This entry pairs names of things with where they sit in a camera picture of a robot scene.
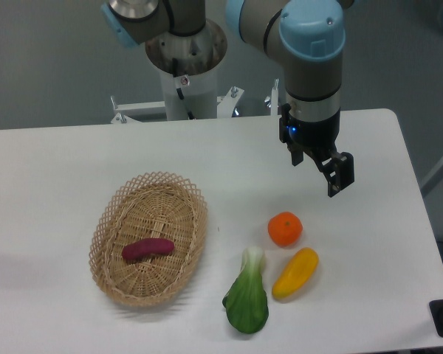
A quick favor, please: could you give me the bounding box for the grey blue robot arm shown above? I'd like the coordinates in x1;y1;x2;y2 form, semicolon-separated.
101;1;354;196

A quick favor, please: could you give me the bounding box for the purple sweet potato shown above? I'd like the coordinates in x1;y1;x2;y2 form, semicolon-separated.
121;238;175;261

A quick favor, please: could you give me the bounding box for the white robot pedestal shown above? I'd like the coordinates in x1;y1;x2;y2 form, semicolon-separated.
109;20;281;124

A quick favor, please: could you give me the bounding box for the orange tangerine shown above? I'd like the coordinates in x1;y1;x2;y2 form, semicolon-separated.
267;212;303;247

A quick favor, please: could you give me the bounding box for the woven wicker basket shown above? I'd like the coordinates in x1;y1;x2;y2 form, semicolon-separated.
89;172;207;307

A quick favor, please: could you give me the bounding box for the yellow orange mango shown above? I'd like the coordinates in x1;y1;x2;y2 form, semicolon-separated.
272;247;319;300

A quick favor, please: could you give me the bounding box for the green bok choy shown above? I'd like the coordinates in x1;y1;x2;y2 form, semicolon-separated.
222;246;269;334

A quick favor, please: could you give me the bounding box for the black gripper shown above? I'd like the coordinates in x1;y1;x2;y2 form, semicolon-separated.
279;103;354;198

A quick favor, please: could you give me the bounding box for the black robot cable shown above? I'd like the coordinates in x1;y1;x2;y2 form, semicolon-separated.
171;58;196;121

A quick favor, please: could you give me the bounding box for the white frame at right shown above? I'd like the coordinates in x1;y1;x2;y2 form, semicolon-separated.
420;155;443;198

